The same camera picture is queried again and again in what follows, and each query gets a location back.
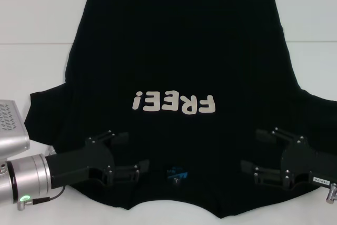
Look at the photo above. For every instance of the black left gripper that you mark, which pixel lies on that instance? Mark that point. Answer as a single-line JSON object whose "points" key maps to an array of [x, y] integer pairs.
{"points": [[79, 163]]}

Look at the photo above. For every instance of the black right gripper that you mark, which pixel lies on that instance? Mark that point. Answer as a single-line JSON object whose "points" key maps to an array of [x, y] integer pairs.
{"points": [[297, 159]]}

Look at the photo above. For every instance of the black FREE print t-shirt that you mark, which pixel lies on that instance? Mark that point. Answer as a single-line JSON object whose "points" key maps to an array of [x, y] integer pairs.
{"points": [[168, 51]]}

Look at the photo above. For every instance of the silver round plug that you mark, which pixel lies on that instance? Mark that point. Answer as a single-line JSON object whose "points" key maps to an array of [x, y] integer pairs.
{"points": [[51, 151]]}

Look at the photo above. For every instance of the silver perforated housing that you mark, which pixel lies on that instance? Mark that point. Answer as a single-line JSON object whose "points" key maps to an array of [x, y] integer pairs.
{"points": [[11, 127]]}

